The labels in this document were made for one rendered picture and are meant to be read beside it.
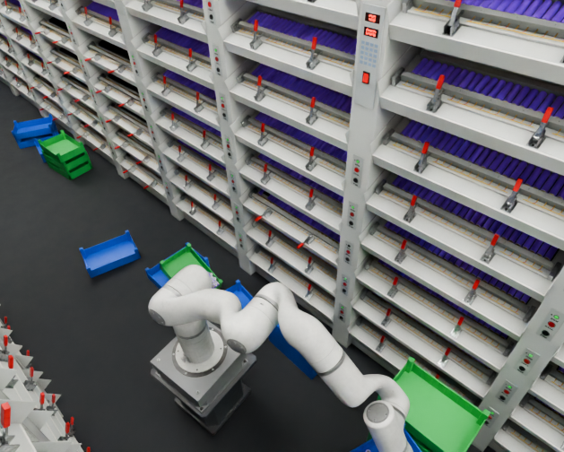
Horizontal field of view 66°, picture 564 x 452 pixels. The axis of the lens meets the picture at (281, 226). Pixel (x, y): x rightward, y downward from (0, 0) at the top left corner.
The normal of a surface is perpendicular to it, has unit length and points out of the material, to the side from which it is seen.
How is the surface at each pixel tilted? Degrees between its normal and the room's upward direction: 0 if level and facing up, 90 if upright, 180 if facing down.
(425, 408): 0
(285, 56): 21
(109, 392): 0
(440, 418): 0
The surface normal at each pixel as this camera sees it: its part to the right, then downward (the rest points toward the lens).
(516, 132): -0.28, -0.51
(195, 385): -0.06, -0.72
